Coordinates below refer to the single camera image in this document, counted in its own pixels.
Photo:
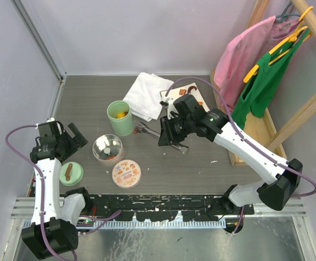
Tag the white folded cloth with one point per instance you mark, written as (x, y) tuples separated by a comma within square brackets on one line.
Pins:
[(144, 95)]

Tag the grey hanger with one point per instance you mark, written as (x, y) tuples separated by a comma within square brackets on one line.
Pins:
[(284, 19)]

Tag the yellow corn piece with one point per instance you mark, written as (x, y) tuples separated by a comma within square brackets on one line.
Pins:
[(120, 115)]

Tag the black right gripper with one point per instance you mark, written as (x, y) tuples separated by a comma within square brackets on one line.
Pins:
[(167, 137)]

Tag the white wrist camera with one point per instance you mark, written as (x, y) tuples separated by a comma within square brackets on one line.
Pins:
[(167, 103), (52, 121)]

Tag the wooden clothes rack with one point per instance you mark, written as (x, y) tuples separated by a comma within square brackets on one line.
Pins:
[(297, 86)]

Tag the white square plate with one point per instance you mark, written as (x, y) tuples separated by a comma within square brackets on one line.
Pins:
[(174, 93)]

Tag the green shirt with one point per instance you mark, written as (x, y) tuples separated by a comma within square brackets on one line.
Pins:
[(261, 88)]

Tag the brown sausage slice piece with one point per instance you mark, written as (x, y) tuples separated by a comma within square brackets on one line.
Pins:
[(135, 131)]

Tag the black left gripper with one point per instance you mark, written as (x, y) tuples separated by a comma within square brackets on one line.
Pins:
[(80, 141)]

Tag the aluminium rail frame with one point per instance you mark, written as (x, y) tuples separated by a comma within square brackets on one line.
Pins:
[(293, 209)]

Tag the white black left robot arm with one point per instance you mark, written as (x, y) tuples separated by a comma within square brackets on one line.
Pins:
[(53, 225)]

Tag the orange food pieces pile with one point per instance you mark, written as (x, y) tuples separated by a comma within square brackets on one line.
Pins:
[(194, 91)]

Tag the orange roasted food piece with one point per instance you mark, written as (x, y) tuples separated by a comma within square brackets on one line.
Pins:
[(111, 157)]

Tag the pink shirt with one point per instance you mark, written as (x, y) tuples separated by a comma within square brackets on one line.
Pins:
[(242, 53)]

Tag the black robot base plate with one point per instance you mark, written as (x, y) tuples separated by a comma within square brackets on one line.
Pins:
[(159, 207)]

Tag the tall green canister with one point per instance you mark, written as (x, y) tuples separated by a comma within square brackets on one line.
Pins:
[(125, 125)]

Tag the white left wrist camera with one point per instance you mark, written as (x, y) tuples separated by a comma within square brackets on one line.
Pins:
[(52, 121)]

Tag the yellow hanger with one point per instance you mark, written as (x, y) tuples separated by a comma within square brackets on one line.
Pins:
[(290, 38)]

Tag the round bakery tin lid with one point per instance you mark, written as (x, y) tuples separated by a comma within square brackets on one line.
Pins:
[(126, 174)]

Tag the round silver tin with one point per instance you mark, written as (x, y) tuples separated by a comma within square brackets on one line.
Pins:
[(114, 143)]

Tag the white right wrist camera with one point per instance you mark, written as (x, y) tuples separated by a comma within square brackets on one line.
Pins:
[(167, 103)]

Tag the green canister lid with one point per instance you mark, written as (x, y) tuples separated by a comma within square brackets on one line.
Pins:
[(71, 173)]

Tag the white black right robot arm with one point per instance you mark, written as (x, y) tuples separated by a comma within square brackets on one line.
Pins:
[(279, 178)]

